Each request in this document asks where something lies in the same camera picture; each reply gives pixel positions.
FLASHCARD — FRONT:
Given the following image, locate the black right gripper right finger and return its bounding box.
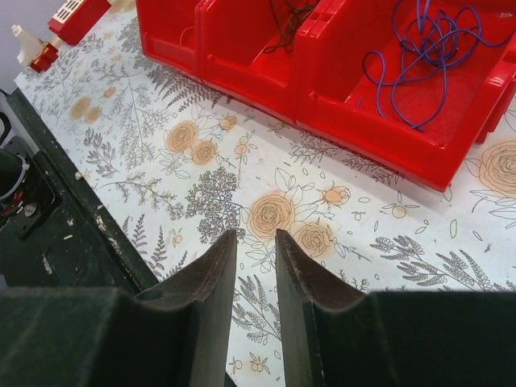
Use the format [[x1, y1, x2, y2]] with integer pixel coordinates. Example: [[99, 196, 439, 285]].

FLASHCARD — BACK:
[[276, 230, 515, 386]]

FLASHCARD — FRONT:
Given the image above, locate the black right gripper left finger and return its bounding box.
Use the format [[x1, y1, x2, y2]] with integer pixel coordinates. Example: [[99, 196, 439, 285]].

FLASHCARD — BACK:
[[1, 230, 237, 386]]

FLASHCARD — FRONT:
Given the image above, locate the red plastic compartment tray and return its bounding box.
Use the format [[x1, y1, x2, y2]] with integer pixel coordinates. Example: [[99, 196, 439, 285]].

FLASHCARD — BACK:
[[136, 1, 515, 191]]

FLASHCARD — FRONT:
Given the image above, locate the purple wire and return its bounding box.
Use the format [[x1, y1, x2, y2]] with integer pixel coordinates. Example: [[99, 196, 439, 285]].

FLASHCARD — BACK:
[[356, 0, 516, 133]]

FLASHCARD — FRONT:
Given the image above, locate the dark brown wire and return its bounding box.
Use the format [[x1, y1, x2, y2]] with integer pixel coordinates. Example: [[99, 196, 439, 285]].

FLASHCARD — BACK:
[[263, 0, 323, 55]]

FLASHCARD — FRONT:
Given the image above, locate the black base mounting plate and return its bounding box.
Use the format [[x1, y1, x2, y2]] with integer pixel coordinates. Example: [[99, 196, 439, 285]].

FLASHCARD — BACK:
[[1, 89, 158, 293]]

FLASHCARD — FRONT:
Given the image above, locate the floral patterned table mat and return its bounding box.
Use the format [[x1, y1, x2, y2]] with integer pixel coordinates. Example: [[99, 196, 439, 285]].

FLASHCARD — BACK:
[[15, 1, 515, 386]]

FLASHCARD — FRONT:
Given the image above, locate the white red toy piece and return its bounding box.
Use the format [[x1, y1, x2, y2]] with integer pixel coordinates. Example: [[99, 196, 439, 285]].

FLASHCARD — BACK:
[[11, 25, 64, 73]]

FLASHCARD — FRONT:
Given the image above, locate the red white toy brick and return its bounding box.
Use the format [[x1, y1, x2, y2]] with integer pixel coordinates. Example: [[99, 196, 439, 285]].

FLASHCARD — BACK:
[[48, 0, 111, 46]]

